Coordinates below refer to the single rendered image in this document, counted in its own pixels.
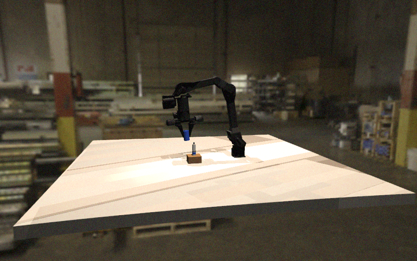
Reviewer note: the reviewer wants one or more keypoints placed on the blue marker cap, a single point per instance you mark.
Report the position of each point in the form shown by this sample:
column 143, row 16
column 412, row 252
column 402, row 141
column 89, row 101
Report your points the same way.
column 186, row 135

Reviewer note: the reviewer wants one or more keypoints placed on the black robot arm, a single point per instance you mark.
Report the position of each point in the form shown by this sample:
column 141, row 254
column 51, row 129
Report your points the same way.
column 229, row 93

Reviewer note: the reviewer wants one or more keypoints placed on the brown square block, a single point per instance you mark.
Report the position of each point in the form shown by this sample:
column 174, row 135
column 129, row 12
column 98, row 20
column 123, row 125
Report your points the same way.
column 194, row 159

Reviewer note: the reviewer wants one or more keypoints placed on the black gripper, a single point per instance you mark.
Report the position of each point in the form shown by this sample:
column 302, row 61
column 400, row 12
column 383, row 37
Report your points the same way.
column 184, row 116

